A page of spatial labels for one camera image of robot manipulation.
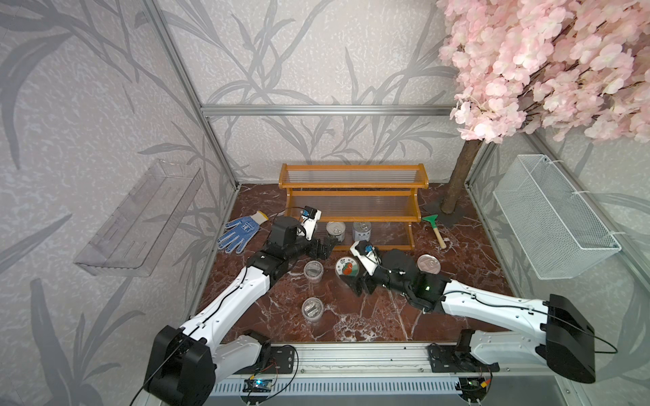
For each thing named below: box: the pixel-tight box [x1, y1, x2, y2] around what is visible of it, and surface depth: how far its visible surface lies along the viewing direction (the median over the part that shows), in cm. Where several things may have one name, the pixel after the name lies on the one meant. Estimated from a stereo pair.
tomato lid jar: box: [335, 256, 360, 278], surface depth 86 cm
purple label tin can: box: [352, 221, 372, 242], surface depth 96 cm
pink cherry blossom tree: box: [436, 0, 650, 214], surface depth 50 cm
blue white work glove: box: [216, 210, 270, 255], surface depth 104 cm
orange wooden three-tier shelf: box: [278, 162, 430, 252], surface depth 107 cm
